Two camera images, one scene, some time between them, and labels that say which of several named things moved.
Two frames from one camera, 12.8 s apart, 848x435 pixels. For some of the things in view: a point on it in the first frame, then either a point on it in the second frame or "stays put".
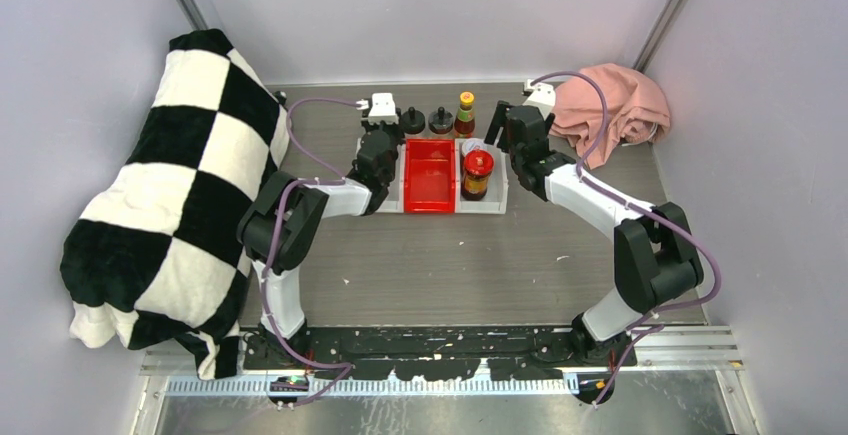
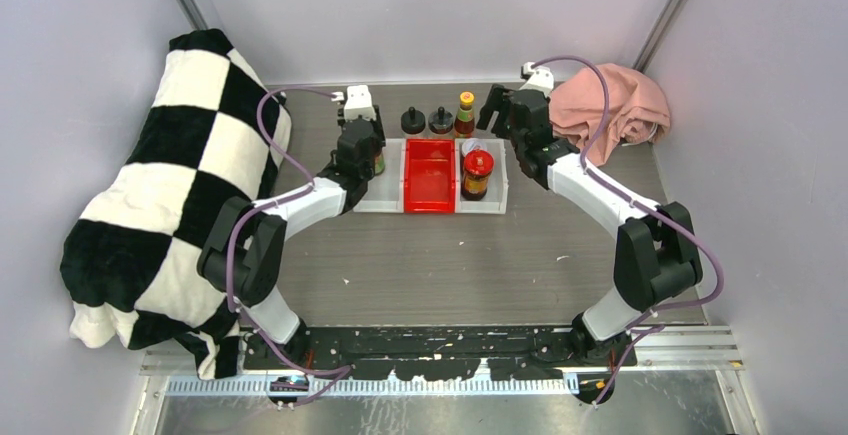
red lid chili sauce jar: (478, 166) stays put
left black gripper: (396, 129) -> (377, 132)
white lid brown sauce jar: (473, 144) stays put
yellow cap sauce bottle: (465, 123) stays put
